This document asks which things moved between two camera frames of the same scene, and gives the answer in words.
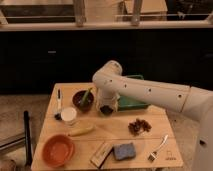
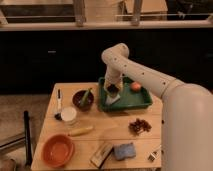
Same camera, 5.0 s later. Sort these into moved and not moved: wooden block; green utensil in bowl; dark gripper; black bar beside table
Moved: dark gripper
Not moved: black bar beside table; wooden block; green utensil in bowl
